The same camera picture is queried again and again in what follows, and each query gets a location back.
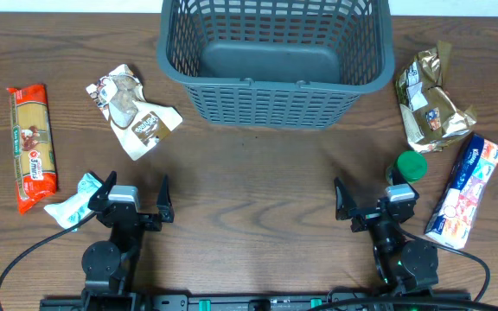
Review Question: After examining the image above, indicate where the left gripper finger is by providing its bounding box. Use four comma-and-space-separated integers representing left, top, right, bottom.
156, 175, 175, 223
88, 171, 117, 211

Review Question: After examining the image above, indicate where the green lid jar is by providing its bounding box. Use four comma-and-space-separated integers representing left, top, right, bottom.
386, 151, 428, 185

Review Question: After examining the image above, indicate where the teal white small packet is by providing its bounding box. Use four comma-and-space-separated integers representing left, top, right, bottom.
44, 173, 103, 229

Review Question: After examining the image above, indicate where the kleenex tissue multipack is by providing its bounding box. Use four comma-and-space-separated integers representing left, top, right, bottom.
425, 134, 498, 250

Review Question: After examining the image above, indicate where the gold foil bag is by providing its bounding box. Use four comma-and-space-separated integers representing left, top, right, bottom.
394, 41, 477, 153

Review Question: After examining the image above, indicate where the red spaghetti packet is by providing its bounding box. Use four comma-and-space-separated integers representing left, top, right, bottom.
8, 84, 58, 214

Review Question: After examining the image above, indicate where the white brown snack pouch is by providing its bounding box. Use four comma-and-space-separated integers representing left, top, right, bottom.
86, 64, 183, 161

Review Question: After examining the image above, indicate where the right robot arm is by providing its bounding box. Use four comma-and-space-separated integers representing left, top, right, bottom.
334, 172, 438, 295

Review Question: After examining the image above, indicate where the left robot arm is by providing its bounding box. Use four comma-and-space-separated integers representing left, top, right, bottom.
81, 172, 175, 295

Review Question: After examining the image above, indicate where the grey plastic basket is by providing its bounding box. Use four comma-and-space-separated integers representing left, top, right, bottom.
156, 0, 395, 129

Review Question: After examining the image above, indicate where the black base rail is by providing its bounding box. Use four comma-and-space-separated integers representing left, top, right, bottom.
39, 292, 473, 311

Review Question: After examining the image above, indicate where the right black cable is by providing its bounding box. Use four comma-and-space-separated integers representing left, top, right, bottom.
398, 226, 491, 303

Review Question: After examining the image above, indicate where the black cable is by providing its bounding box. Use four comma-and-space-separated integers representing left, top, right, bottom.
0, 213, 97, 311
398, 226, 491, 303

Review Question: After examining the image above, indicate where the left black cable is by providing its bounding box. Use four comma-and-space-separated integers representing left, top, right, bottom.
0, 213, 97, 311

